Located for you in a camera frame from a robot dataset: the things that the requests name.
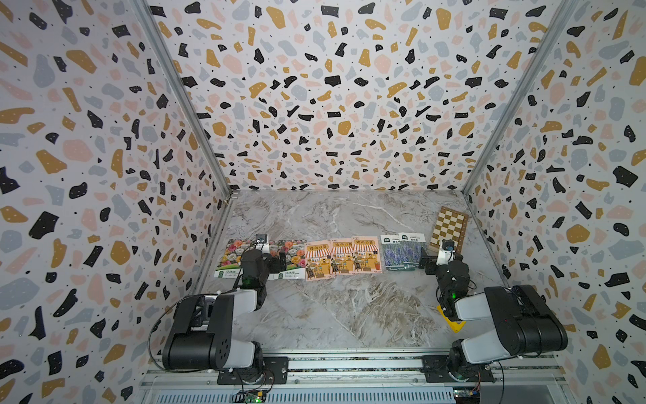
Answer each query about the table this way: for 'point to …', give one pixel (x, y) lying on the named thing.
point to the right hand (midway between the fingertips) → (440, 248)
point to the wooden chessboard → (451, 225)
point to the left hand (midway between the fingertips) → (272, 249)
